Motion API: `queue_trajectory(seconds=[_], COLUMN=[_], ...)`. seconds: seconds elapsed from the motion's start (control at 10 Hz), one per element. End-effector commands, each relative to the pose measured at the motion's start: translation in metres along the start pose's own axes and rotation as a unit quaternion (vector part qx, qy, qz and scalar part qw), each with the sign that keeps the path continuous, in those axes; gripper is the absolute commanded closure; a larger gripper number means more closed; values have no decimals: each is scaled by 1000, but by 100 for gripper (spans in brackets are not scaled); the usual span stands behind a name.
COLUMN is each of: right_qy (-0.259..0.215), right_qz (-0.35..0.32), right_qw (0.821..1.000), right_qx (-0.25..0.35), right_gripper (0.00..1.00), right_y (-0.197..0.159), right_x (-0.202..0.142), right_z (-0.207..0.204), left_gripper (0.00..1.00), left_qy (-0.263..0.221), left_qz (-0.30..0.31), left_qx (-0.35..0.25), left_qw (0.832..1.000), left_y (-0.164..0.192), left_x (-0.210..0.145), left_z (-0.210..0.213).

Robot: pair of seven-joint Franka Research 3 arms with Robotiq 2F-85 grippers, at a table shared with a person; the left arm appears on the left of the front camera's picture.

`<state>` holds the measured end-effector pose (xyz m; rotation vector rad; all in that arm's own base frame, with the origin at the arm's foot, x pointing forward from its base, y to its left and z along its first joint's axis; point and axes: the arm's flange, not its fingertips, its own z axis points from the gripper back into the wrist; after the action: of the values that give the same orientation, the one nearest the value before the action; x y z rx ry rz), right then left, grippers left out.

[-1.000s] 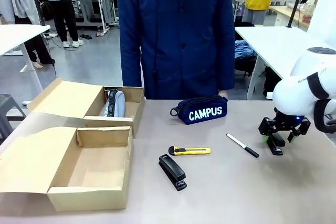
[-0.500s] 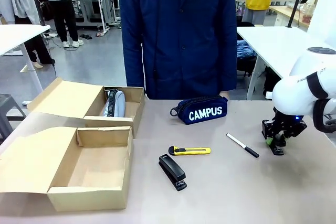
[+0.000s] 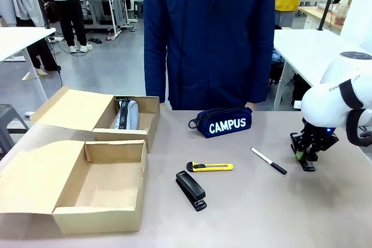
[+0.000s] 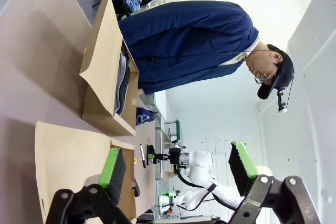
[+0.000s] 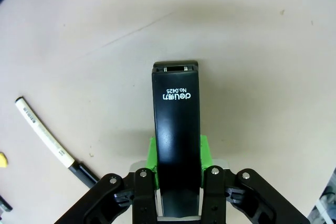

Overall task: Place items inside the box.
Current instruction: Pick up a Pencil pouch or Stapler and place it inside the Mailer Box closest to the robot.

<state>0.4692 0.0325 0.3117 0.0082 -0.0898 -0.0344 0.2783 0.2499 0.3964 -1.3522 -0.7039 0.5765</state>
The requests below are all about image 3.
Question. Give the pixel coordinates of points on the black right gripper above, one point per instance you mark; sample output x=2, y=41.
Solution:
x=318, y=137

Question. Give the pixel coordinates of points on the navy CAMPUS pencil case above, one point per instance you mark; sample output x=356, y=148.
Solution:
x=226, y=127

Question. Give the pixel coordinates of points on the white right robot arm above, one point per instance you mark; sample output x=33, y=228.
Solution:
x=325, y=105

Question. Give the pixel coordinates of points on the empty open cardboard box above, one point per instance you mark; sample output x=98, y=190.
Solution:
x=101, y=181

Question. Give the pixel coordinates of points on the open cardboard box with flap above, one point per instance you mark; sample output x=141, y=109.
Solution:
x=75, y=108

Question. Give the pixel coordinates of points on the person's left hand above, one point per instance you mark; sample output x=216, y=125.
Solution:
x=251, y=106

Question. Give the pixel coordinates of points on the person's right hand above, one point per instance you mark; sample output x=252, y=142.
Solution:
x=163, y=106

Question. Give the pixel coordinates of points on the white pen with black cap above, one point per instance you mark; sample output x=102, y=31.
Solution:
x=267, y=161

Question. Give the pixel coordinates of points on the yellow utility knife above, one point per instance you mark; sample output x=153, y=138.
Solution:
x=215, y=167

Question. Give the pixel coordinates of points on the white table with slanted leg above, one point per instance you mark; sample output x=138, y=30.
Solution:
x=305, y=47

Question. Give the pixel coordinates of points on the black stapler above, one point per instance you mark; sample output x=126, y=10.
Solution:
x=190, y=188

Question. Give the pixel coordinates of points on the light wooden table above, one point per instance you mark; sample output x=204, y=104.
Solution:
x=314, y=12

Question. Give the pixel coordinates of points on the clear plastic jar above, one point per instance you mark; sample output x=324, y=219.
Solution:
x=342, y=10

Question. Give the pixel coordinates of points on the person in navy jacket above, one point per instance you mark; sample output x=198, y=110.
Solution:
x=209, y=41

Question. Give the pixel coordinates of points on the black stand pole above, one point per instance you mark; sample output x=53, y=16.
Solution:
x=328, y=1

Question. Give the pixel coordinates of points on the grey zippered pencil case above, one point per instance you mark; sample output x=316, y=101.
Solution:
x=130, y=114

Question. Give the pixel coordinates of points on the black plastic stool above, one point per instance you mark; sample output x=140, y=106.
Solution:
x=139, y=7

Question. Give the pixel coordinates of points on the white power strip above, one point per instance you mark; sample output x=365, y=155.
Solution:
x=30, y=113

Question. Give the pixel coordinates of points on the person in black trousers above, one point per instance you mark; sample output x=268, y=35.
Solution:
x=40, y=53

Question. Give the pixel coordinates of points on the grey metal stool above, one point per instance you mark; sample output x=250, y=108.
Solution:
x=8, y=114

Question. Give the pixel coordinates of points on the white table with round leg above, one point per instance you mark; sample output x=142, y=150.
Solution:
x=17, y=41

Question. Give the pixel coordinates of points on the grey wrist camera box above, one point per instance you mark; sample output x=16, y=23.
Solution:
x=296, y=138

